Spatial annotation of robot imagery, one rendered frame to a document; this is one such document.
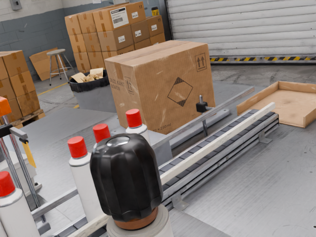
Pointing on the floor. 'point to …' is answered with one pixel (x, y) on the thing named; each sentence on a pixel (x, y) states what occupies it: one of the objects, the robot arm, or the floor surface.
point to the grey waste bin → (97, 99)
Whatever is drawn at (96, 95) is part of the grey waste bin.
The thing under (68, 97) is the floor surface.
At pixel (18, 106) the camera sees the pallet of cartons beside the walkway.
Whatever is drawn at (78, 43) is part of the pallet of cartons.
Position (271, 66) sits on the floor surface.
